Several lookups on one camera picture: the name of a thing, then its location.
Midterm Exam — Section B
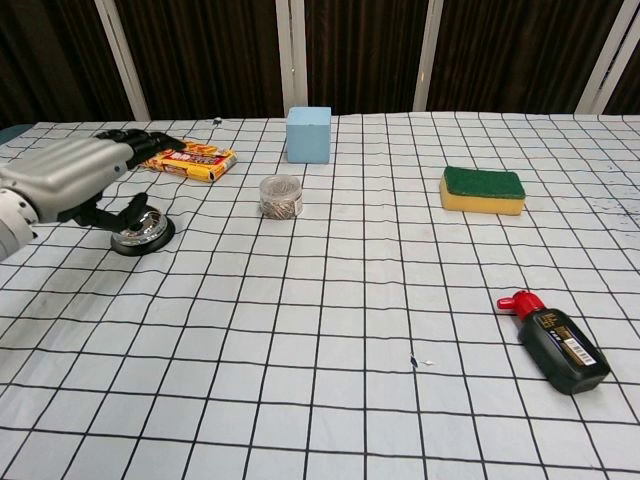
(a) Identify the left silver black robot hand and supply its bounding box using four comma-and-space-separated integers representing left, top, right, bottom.
0, 128, 187, 235

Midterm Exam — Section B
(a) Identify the blue table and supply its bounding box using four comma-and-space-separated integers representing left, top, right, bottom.
0, 123, 37, 149

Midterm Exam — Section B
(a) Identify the orange yellow snack box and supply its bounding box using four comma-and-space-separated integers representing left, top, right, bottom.
142, 140, 238, 184

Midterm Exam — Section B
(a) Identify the dark brown curtain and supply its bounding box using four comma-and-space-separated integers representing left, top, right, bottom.
0, 0, 640, 130

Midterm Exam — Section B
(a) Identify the clear jar of paper clips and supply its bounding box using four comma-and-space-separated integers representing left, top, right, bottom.
258, 174, 305, 220

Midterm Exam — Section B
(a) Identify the light blue foam cube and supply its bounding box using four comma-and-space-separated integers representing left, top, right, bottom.
285, 105, 334, 165

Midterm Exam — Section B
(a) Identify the white black grid tablecloth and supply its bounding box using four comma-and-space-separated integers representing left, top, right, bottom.
0, 110, 640, 480

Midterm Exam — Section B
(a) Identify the green yellow scrub sponge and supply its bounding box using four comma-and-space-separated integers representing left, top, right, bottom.
438, 165, 527, 218

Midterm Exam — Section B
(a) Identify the black ink bottle red cap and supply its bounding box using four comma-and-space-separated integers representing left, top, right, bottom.
496, 290, 612, 396

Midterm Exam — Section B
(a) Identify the white frame post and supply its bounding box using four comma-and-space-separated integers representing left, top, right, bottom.
93, 0, 152, 122
576, 0, 640, 115
275, 0, 309, 119
411, 0, 445, 114

